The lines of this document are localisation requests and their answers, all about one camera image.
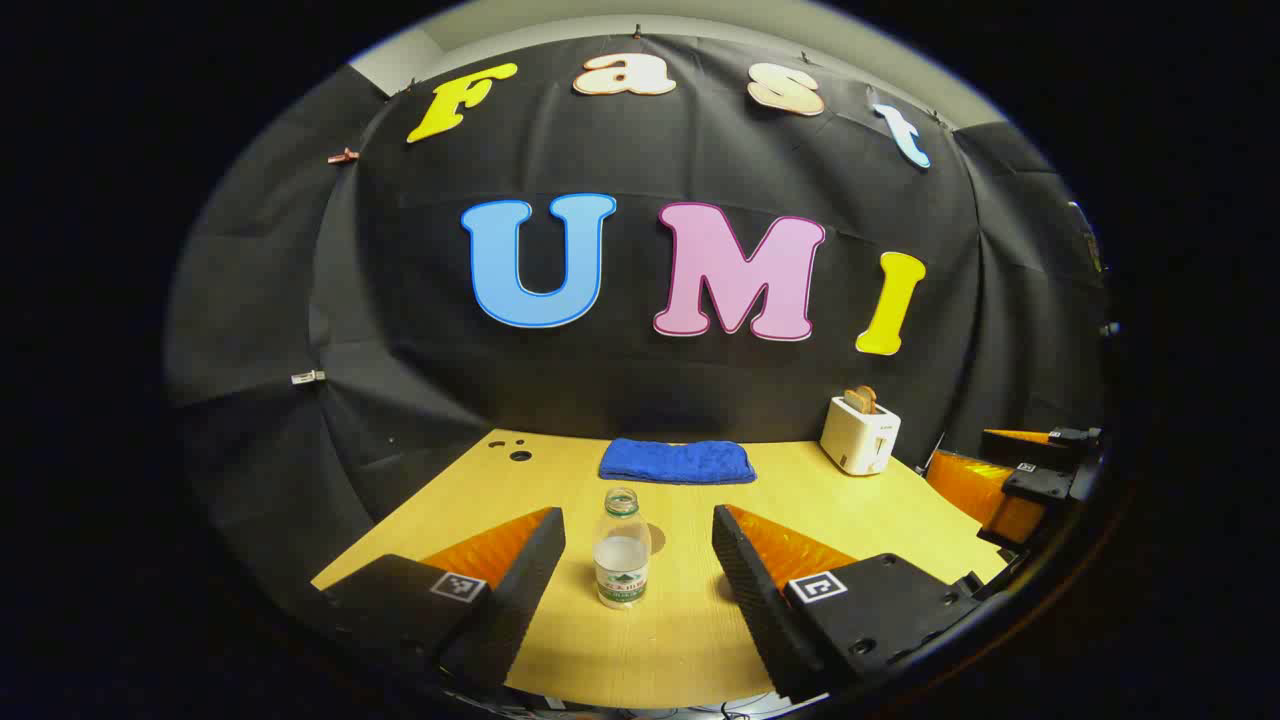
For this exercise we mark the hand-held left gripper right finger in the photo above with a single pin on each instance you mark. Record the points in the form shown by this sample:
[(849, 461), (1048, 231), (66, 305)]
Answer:
[(750, 585)]

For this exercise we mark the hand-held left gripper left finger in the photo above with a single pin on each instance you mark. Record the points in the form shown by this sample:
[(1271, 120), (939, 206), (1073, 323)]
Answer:
[(525, 585)]

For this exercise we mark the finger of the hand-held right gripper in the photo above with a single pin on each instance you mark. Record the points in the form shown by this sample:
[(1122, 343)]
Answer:
[(975, 490), (1015, 438)]

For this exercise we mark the clear plastic water bottle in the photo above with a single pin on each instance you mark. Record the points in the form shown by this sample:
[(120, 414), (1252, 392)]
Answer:
[(622, 560)]

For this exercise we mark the round brown coaster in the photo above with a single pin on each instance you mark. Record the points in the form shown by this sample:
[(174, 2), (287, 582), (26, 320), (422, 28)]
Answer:
[(657, 540)]

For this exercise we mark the white toaster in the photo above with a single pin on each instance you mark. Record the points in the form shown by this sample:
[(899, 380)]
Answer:
[(858, 438)]

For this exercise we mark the brown toast slice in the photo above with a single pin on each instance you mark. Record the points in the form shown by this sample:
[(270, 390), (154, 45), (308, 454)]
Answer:
[(868, 399), (853, 400)]

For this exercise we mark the folded blue towel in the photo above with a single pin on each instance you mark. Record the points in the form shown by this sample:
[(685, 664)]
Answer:
[(678, 462)]

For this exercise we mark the black backdrop cloth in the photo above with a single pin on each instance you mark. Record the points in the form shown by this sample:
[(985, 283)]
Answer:
[(640, 380)]

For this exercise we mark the silver clip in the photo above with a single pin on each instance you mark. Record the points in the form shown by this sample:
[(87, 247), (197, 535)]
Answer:
[(308, 377)]

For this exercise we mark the copper clip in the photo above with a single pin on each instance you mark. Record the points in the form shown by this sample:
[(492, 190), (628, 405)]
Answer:
[(343, 156)]

